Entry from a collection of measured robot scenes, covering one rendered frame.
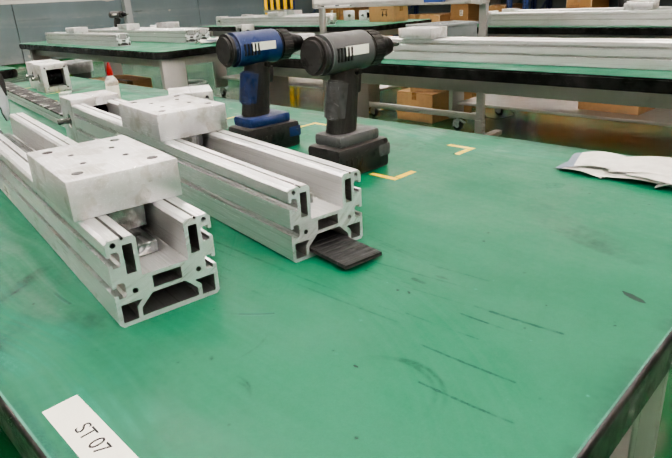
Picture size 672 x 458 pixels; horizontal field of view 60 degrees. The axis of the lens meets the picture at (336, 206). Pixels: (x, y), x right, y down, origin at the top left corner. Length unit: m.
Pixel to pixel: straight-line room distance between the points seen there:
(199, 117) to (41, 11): 12.08
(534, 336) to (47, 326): 0.43
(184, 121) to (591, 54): 1.52
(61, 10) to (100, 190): 12.50
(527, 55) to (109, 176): 1.81
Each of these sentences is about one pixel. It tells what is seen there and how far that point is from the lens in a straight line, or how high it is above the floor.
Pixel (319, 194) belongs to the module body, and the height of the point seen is 0.83.
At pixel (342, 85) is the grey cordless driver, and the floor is 0.92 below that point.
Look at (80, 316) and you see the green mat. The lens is 0.61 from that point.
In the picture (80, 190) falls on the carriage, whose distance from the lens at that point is 0.59.
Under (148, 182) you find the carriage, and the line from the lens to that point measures 0.61.
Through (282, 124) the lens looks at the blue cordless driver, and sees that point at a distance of 1.11.
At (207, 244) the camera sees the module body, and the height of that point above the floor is 0.83.
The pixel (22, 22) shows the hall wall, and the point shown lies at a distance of 12.82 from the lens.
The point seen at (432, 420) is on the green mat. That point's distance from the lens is 0.42.
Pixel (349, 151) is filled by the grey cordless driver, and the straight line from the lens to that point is 0.90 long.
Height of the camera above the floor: 1.05
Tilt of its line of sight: 20 degrees down
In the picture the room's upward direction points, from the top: 3 degrees counter-clockwise
